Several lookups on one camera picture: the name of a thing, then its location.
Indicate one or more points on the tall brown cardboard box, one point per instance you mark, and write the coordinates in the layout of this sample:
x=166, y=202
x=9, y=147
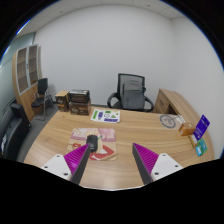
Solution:
x=62, y=100

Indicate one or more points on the black printed box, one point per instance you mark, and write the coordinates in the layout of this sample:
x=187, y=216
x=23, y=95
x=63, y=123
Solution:
x=79, y=95

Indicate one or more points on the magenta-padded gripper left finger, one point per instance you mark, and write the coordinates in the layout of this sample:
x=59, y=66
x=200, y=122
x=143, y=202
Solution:
x=76, y=160

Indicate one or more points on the black computer mouse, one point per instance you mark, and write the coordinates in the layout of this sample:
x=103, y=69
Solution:
x=92, y=140

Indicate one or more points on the green flat box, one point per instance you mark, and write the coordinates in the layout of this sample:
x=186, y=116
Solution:
x=203, y=146

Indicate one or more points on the wooden shelf cabinet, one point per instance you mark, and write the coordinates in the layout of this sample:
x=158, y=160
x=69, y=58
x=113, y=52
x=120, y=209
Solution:
x=26, y=73

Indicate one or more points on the dark brown cardboard box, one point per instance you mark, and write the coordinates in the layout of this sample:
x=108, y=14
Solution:
x=80, y=108

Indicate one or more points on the small tan packet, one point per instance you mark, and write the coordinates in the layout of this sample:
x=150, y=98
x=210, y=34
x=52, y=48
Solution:
x=192, y=140

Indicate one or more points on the wooden side desk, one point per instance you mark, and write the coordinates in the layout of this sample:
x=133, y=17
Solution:
x=171, y=100

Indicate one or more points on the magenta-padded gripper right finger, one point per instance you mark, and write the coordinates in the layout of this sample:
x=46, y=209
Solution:
x=148, y=160

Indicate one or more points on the black visitor chair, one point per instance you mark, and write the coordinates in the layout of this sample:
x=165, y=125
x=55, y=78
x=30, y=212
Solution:
x=42, y=86

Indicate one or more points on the black leather sofa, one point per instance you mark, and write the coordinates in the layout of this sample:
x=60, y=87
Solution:
x=11, y=131

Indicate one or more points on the purple card package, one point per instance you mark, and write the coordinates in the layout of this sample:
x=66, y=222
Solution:
x=201, y=127

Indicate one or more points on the pink cartoon print mouse pad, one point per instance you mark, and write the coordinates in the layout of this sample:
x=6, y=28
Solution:
x=106, y=140

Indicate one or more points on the small orange-brown cardboard box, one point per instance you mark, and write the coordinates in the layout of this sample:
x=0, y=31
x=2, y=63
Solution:
x=186, y=129

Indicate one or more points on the black mesh office chair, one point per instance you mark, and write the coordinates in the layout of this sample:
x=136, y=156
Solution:
x=131, y=76

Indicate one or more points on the white sheet with round emblem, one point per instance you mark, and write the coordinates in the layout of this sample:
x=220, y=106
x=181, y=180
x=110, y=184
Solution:
x=168, y=121

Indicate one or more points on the small blue box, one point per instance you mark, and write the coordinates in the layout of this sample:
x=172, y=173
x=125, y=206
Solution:
x=199, y=151

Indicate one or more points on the grey backpack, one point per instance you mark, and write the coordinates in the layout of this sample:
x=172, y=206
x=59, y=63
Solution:
x=133, y=95

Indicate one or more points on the white sheet with coloured shapes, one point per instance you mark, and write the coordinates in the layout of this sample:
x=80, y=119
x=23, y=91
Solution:
x=105, y=115

